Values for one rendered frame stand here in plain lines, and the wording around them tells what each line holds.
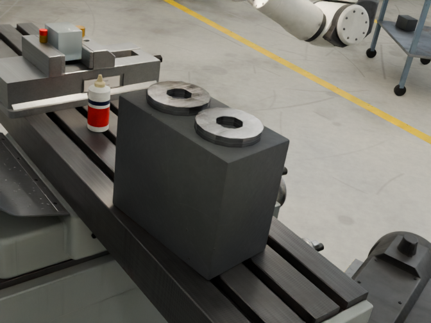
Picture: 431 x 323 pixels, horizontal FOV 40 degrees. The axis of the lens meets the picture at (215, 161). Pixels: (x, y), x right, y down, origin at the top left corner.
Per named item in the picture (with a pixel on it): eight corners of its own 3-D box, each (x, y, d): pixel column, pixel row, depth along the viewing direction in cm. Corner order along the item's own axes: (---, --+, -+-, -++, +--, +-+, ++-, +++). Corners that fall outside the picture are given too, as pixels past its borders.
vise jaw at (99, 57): (86, 46, 130) (86, 29, 128) (115, 66, 122) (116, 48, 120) (61, 49, 126) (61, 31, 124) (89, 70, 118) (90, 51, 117)
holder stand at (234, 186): (170, 181, 100) (183, 71, 90) (266, 250, 87) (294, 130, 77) (111, 204, 92) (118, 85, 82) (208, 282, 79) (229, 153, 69)
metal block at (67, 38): (68, 49, 124) (68, 21, 121) (81, 59, 120) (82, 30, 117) (44, 52, 121) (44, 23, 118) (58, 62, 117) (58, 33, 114)
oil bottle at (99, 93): (102, 121, 115) (104, 68, 110) (112, 130, 113) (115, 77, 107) (83, 125, 113) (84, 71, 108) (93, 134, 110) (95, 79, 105)
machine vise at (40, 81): (127, 67, 141) (129, 22, 136) (162, 91, 132) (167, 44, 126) (-20, 89, 120) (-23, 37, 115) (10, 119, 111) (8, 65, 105)
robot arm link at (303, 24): (251, 13, 116) (317, 57, 126) (279, 18, 107) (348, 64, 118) (276, -35, 115) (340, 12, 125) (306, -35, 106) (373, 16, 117)
